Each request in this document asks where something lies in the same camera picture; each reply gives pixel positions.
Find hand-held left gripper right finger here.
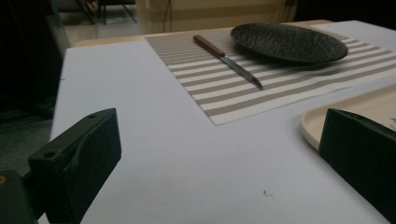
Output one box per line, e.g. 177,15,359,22
318,107,396,224

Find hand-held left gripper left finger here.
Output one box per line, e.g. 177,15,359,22
27,107,122,224

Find cream plastic tray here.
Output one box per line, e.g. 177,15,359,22
299,83,396,151

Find striped beige placemat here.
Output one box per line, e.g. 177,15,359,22
145,26,396,126

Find dark textured oval plate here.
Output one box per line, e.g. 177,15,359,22
230,22,348,65

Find metal stand legs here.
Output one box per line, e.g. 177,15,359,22
76,0,138,26

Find wooden-handled table knife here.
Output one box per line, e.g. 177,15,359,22
192,34,264,91

